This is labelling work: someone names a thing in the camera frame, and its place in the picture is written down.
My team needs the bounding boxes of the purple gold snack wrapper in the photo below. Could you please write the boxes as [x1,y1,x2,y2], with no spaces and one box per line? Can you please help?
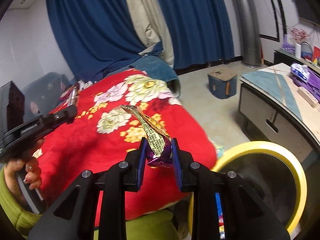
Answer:
[120,105,173,167]

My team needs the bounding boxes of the green sleeve left forearm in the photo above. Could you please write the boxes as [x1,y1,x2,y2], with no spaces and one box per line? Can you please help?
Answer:
[0,168,42,239]

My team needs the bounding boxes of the yellow rimmed black trash bin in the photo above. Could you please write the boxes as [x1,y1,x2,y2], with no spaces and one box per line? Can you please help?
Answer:
[181,141,307,239]

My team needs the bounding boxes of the left hand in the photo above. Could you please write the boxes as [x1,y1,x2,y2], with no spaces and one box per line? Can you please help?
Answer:
[3,139,43,205]

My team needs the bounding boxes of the red floral blanket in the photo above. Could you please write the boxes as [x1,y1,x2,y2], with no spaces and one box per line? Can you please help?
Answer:
[38,69,216,204]

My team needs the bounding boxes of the blue square stool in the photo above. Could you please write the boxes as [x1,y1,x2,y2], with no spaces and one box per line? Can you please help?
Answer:
[208,68,238,99]

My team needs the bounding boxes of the coffee table with drawers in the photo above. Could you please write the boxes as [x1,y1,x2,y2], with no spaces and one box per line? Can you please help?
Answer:
[239,63,319,169]

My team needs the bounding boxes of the blue curtain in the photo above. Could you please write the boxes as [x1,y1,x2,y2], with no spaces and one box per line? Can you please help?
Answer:
[46,0,234,81]

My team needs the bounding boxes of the white power strip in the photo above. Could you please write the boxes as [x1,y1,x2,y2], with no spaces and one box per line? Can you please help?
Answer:
[298,87,318,108]

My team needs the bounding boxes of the black tv cabinet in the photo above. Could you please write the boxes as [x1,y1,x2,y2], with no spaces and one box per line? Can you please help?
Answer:
[273,49,320,75]

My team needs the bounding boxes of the purple bag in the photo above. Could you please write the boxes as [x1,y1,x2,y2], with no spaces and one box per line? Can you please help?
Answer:
[293,71,320,101]

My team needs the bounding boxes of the tissue pack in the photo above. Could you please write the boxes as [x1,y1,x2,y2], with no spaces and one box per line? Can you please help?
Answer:
[290,63,310,82]

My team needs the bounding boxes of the colourful painting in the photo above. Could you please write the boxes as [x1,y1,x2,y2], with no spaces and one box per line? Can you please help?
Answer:
[312,46,320,66]

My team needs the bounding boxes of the beige curtain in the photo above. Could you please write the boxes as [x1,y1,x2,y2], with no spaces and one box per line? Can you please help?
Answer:
[126,0,175,67]

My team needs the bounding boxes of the white vase red flowers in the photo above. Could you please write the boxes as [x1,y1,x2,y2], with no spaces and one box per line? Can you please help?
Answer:
[289,28,310,59]

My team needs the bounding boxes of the grey tower air conditioner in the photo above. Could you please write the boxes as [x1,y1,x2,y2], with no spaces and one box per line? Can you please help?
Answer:
[232,0,261,68]

